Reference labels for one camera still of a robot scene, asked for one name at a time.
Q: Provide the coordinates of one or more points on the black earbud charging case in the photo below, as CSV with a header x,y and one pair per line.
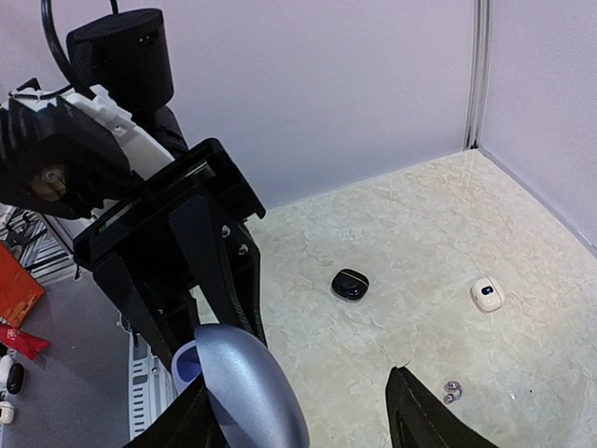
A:
x,y
350,285

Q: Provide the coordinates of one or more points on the aluminium front rail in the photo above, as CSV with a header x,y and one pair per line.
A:
x,y
150,386

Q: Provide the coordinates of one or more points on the orange box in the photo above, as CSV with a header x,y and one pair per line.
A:
x,y
19,291

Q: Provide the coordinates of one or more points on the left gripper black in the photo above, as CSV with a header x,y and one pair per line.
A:
x,y
196,206

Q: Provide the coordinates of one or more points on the silver earbud pair centre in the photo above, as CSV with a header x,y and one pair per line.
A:
x,y
453,392

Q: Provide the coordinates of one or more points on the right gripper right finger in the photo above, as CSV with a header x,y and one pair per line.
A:
x,y
418,419

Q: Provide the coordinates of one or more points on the white earbud charging case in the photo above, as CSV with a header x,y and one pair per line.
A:
x,y
487,294

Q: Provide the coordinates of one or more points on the blue grey charging case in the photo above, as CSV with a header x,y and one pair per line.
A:
x,y
253,402

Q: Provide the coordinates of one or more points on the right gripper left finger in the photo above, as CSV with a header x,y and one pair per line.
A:
x,y
188,422

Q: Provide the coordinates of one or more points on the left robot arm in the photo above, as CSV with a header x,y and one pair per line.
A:
x,y
127,54

